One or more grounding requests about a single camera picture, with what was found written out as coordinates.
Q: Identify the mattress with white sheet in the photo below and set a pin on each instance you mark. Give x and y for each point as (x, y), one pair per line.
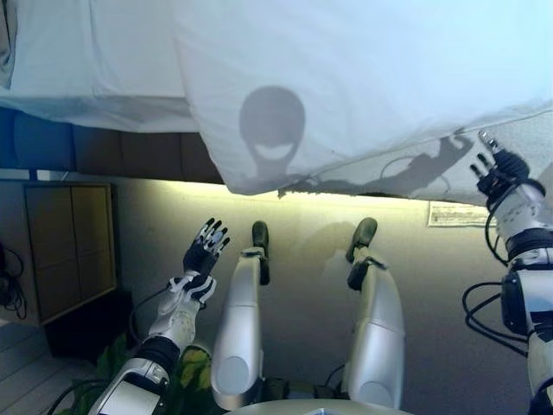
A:
(86, 52)

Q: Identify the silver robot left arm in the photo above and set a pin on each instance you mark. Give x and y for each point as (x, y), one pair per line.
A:
(173, 320)

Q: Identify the green leafy plant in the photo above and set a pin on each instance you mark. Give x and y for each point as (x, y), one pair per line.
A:
(196, 363)

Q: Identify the silver robot leg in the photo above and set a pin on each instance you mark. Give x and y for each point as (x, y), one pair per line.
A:
(376, 328)
(237, 328)

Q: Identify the grey patterned rug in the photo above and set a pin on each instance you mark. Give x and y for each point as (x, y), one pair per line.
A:
(458, 214)

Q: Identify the silver robot left leg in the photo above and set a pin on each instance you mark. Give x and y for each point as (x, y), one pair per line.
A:
(237, 328)

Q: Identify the dark upholstered bed frame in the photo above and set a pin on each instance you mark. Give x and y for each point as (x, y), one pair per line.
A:
(129, 151)

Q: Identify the white duvet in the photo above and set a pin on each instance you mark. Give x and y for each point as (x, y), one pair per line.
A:
(345, 65)

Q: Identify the wooden nightstand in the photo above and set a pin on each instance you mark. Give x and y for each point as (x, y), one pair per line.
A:
(69, 250)

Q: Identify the silver robot right leg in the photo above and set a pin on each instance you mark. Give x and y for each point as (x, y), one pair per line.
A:
(376, 328)

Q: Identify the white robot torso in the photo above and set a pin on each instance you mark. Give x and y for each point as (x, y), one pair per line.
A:
(319, 408)

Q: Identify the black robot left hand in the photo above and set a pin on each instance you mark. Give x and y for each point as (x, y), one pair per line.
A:
(201, 255)

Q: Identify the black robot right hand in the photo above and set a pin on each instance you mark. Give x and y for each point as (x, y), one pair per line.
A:
(505, 170)

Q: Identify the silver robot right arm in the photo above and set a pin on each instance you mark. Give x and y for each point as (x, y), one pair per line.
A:
(518, 212)

